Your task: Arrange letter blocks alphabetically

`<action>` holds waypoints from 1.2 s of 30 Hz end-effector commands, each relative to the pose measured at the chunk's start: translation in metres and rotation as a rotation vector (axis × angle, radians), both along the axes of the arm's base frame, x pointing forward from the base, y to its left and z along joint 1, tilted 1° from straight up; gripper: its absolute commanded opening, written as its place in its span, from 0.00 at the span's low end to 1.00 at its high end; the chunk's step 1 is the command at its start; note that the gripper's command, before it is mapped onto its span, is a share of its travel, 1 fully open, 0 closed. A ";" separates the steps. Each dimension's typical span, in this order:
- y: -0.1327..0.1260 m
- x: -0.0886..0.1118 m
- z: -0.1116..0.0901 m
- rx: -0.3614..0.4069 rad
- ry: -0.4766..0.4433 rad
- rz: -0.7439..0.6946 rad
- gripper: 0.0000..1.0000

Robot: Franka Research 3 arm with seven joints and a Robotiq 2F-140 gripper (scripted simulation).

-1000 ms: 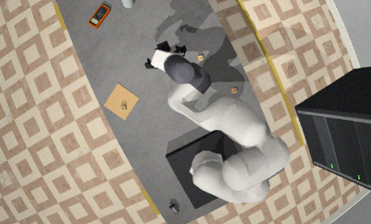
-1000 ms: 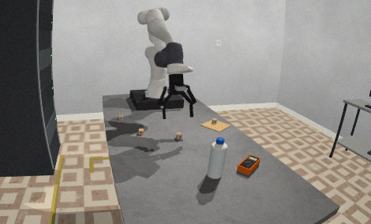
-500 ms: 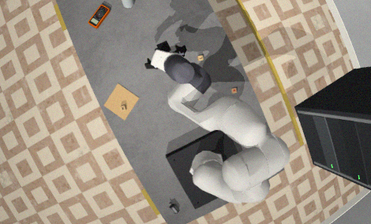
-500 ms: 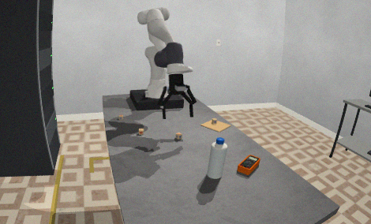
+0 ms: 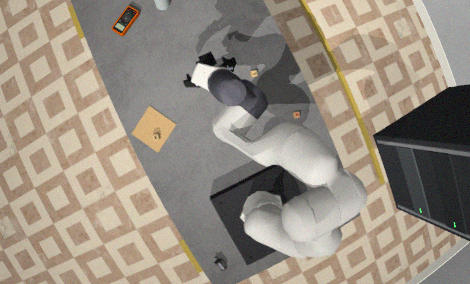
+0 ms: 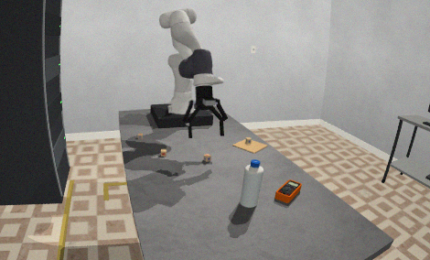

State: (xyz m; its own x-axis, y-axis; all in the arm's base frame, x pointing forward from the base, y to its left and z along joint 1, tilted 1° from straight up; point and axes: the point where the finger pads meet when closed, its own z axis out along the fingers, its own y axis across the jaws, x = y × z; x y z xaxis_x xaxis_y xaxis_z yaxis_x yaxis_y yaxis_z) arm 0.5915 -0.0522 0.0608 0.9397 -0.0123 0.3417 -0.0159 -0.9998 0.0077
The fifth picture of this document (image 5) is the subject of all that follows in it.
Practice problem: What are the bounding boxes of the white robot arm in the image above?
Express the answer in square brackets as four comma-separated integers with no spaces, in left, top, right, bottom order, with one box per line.
[191,52,367,258]

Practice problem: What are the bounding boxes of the orange multimeter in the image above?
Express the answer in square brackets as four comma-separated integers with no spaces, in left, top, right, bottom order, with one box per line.
[112,6,140,36]

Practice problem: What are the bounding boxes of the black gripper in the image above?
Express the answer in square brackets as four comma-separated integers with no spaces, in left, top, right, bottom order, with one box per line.
[183,57,237,88]

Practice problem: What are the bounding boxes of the orange mat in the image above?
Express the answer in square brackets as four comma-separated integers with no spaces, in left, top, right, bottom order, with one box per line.
[132,106,176,152]

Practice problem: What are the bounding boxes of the white bottle with blue cap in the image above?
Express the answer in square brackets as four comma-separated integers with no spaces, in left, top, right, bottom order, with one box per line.
[154,0,170,10]

